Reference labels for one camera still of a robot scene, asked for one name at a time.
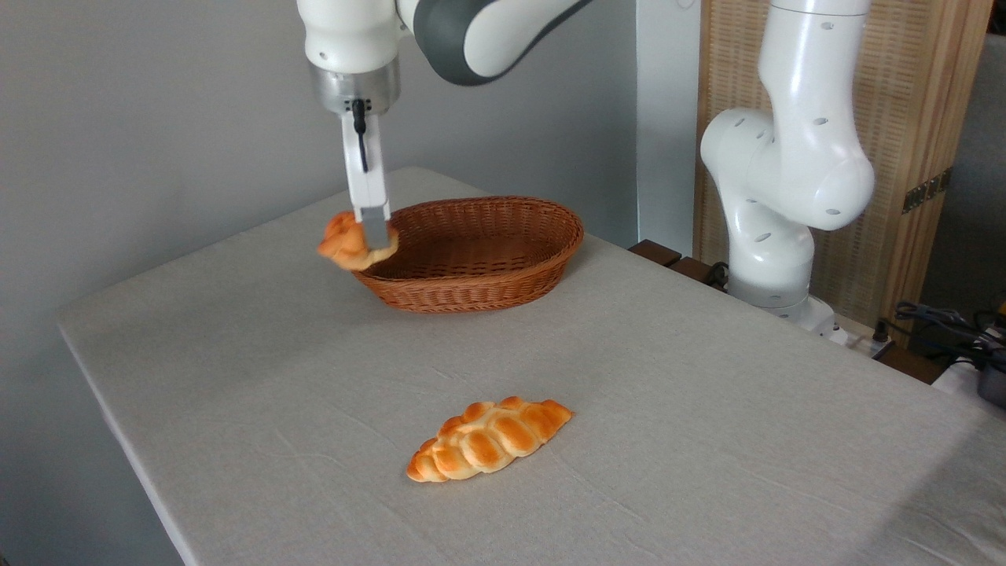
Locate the long braided bread loaf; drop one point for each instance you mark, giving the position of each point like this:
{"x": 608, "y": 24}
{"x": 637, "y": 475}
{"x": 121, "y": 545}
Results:
{"x": 487, "y": 439}

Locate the grey tablecloth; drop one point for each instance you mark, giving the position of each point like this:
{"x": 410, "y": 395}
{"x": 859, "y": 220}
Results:
{"x": 629, "y": 393}

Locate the round knotted bread roll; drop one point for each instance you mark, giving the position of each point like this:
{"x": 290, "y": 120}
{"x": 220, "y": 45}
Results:
{"x": 343, "y": 245}

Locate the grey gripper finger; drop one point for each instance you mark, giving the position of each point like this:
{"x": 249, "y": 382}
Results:
{"x": 376, "y": 233}

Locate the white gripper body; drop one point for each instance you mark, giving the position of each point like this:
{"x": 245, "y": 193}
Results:
{"x": 369, "y": 185}

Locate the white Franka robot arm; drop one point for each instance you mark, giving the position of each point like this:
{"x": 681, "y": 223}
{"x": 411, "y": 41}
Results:
{"x": 794, "y": 157}

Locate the brown woven wicker basket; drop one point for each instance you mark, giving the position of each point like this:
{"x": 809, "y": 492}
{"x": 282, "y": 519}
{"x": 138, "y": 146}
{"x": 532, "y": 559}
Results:
{"x": 511, "y": 259}

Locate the black screen hinge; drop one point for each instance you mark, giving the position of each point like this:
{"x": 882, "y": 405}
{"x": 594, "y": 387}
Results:
{"x": 927, "y": 190}

